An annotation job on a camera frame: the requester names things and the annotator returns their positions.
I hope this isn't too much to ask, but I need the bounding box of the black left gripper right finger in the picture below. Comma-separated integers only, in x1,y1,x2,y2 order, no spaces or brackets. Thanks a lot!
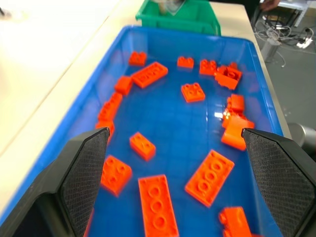
241,127,316,237

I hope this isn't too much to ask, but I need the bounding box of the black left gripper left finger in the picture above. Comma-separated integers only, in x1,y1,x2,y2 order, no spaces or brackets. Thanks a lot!
0,126,111,237

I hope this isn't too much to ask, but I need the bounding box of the large blue plastic bin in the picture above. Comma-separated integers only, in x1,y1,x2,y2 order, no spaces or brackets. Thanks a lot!
0,25,284,237

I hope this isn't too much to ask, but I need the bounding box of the green plastic bin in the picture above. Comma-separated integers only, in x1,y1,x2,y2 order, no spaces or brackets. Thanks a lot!
135,0,222,37

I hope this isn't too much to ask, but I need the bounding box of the person's bare hand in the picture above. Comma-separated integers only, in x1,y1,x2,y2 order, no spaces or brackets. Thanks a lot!
262,0,281,11

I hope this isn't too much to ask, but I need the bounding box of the small orange toy brick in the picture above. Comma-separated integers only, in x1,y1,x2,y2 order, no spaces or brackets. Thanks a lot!
221,124,247,152
214,74,238,90
177,56,195,69
217,62,243,82
114,76,134,96
221,110,255,131
100,155,133,197
181,82,206,104
219,206,253,237
226,94,246,113
129,131,157,162
199,59,218,76
128,51,148,67

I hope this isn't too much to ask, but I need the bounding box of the long orange toy brick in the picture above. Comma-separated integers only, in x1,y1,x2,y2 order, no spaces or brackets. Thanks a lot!
137,174,180,237
131,62,169,89
98,92,123,122
184,149,236,208

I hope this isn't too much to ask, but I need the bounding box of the white power strip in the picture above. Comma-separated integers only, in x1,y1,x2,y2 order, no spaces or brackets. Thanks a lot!
296,37,312,49

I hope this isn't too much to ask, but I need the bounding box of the clear plastic bag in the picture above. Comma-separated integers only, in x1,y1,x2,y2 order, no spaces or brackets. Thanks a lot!
158,0,186,16

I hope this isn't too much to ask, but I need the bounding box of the silver metal cylinder post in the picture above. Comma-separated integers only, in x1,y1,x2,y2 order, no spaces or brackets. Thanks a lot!
261,39,282,63
288,122,316,160

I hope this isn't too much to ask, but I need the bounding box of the white cable tangle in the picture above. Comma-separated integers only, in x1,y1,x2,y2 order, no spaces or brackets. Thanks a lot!
255,18,316,69

